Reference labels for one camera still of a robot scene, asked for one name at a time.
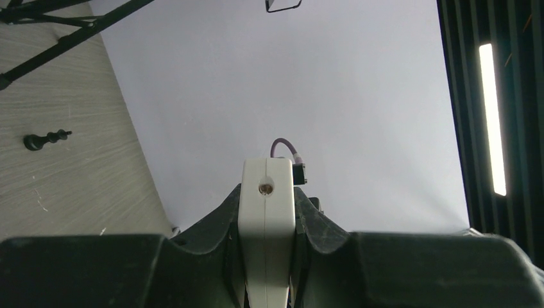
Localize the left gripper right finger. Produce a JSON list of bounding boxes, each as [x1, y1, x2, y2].
[[292, 188, 543, 307]]

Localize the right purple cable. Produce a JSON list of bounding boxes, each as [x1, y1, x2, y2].
[[270, 137, 303, 164]]

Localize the black music stand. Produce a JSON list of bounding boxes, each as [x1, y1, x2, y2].
[[1, 0, 152, 90]]

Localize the black chess piece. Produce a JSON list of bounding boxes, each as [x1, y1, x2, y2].
[[23, 130, 72, 151]]

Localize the white remote control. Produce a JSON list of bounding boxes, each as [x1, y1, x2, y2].
[[237, 158, 296, 307]]

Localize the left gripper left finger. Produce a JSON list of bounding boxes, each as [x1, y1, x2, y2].
[[1, 187, 244, 307]]

